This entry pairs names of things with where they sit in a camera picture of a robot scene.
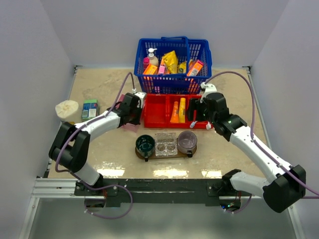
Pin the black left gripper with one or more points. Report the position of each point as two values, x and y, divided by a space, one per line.
136 121

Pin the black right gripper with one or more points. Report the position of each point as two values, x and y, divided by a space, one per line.
196 104

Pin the dark green mug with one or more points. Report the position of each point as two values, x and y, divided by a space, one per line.
145 146

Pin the translucent purple mug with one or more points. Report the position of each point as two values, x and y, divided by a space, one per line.
187 143

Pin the clear acrylic toothbrush holder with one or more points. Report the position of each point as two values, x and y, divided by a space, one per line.
165 144

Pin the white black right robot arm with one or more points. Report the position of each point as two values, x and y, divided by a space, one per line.
282 184

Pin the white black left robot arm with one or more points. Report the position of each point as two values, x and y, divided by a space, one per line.
71 144

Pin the light blue toothbrush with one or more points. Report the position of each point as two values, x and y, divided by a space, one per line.
193 124

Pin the brown wooden oval tray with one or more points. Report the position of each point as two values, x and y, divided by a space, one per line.
178 155

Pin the pink drawer box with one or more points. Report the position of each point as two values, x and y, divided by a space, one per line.
130 127

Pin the red three-compartment bin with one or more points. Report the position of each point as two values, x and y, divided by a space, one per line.
158 110

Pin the orange box in basket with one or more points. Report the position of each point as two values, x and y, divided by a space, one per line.
195 67

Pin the green blue carton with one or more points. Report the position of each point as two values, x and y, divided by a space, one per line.
90 109

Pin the yellow green packet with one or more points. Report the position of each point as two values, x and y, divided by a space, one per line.
183 67

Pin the orange carton left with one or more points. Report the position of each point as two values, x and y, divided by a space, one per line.
151 70

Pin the pink small box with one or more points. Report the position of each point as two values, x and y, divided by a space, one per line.
161 69

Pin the yellow snack bag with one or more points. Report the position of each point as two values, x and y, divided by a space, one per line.
171 61

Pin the blue plastic shopping basket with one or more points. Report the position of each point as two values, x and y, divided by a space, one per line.
186 50

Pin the white pump lotion bottle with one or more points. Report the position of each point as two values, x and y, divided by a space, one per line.
153 60

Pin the cream tissue roll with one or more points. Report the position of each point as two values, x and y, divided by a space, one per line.
68 111

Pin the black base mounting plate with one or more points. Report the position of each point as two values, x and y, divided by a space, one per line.
157 191

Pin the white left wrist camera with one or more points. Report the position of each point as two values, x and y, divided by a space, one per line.
141 95

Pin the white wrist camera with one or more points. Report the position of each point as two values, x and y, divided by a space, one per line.
141 95
207 89

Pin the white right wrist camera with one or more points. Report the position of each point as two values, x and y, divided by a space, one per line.
207 89

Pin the aluminium frame rail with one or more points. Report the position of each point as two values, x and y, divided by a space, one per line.
57 188

